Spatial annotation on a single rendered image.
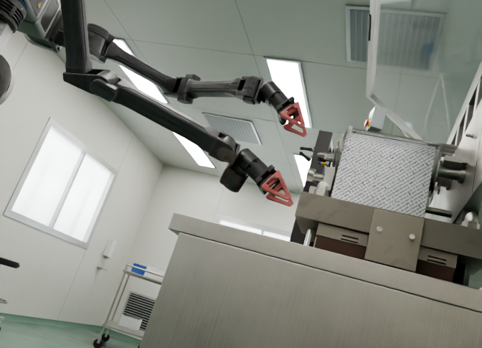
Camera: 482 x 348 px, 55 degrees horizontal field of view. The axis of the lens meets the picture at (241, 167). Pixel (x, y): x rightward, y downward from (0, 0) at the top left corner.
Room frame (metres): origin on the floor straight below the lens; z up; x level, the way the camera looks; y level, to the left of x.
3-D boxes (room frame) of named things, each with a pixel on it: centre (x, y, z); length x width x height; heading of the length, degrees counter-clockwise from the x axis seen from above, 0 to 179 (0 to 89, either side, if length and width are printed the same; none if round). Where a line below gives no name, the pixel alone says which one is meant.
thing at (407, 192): (1.13, -0.36, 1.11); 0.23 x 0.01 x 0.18; 71
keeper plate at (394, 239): (0.91, -0.35, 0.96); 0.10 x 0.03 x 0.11; 71
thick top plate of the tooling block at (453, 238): (1.00, -0.36, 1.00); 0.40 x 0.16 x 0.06; 71
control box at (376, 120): (1.73, -0.48, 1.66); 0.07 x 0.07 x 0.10; 89
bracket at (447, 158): (1.13, -0.55, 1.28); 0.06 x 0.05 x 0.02; 71
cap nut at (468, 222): (0.91, -0.50, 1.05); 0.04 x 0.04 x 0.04
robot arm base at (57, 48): (1.44, 0.71, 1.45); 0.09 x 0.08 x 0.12; 3
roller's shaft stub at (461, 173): (1.13, -0.54, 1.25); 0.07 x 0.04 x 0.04; 71
